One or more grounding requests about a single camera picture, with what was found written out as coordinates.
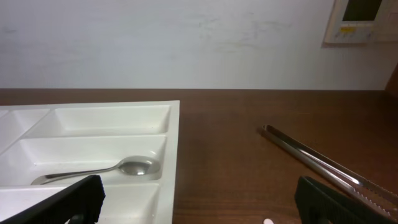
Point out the white wall control panel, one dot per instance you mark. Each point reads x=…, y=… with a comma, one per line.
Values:
x=362, y=22

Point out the large steel spoon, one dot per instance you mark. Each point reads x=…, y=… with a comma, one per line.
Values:
x=133, y=165

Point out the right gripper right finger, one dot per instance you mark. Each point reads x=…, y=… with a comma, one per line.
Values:
x=318, y=203

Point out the white plastic cutlery tray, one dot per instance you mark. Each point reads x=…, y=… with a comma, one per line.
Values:
x=38, y=140

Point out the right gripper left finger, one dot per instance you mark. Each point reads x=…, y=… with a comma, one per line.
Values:
x=78, y=203

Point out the long steel kitchen tongs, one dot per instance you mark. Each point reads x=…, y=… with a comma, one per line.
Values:
x=377, y=198

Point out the white plastic knife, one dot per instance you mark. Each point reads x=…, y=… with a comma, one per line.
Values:
x=268, y=221

